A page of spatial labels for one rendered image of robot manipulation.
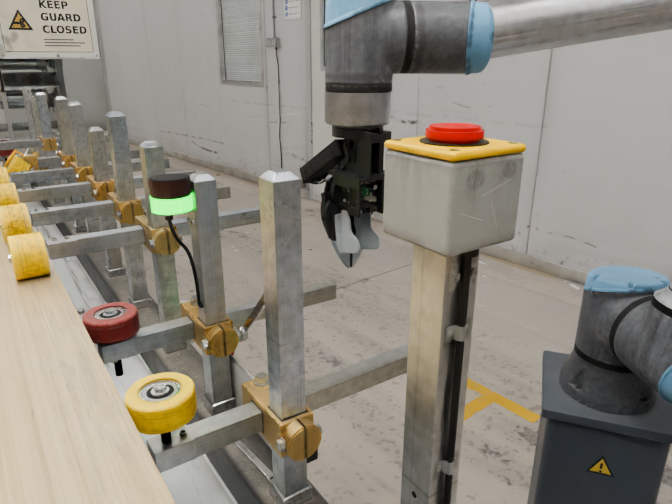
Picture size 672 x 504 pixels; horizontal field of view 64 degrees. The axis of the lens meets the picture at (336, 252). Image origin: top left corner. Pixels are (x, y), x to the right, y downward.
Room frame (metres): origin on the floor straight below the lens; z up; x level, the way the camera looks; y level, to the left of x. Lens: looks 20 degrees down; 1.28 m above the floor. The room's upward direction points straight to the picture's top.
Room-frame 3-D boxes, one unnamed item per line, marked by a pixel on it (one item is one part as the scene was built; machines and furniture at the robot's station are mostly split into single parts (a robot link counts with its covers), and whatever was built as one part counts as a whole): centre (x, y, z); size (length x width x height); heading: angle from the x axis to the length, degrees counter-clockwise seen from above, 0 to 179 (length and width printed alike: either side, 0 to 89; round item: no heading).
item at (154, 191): (0.78, 0.24, 1.10); 0.06 x 0.06 x 0.02
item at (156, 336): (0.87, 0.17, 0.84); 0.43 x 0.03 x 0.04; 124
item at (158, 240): (1.03, 0.36, 0.95); 0.14 x 0.06 x 0.05; 34
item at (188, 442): (0.66, 0.04, 0.82); 0.44 x 0.03 x 0.04; 124
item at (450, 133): (0.38, -0.08, 1.22); 0.04 x 0.04 x 0.02
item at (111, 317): (0.75, 0.35, 0.85); 0.08 x 0.08 x 0.11
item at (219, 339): (0.82, 0.22, 0.85); 0.14 x 0.06 x 0.05; 34
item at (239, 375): (0.79, 0.17, 0.75); 0.26 x 0.01 x 0.10; 34
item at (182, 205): (0.78, 0.24, 1.08); 0.06 x 0.06 x 0.02
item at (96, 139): (1.43, 0.62, 0.87); 0.04 x 0.04 x 0.48; 34
